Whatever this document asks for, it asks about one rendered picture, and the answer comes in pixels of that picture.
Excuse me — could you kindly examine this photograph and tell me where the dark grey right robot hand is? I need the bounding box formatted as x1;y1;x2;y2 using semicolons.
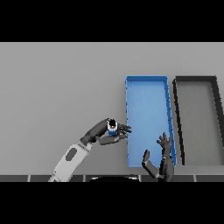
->
141;131;175;183

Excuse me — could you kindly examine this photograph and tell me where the dark grey bin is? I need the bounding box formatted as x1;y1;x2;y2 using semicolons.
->
172;75;224;166

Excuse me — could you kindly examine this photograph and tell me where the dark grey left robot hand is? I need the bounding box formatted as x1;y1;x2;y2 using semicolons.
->
80;117;133;146

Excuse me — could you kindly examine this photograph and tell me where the blue bin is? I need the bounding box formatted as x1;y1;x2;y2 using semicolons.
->
125;75;178;168

